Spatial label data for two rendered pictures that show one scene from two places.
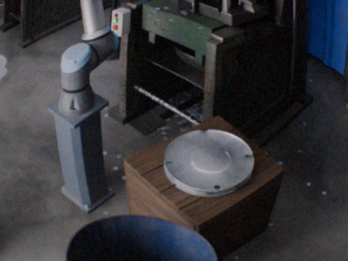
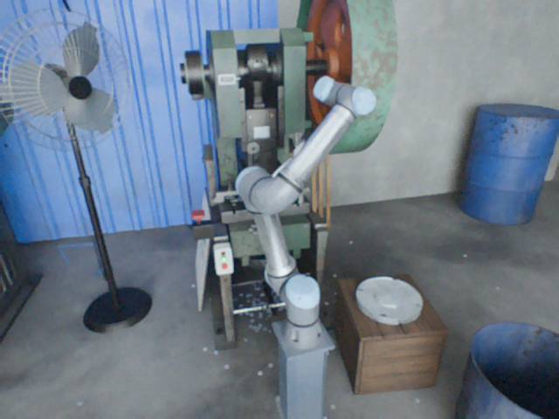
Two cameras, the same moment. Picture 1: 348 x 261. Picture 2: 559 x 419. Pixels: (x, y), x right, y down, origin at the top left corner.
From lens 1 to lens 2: 1.60 m
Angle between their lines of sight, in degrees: 48
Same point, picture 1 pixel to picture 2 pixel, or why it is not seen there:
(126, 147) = (264, 356)
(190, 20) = (288, 224)
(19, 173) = not seen: outside the picture
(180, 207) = (424, 330)
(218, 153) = (385, 291)
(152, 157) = (365, 323)
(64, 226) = not seen: outside the picture
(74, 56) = (309, 288)
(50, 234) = not seen: outside the picture
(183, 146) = (369, 303)
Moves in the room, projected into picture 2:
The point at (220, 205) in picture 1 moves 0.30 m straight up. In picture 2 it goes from (431, 312) to (443, 256)
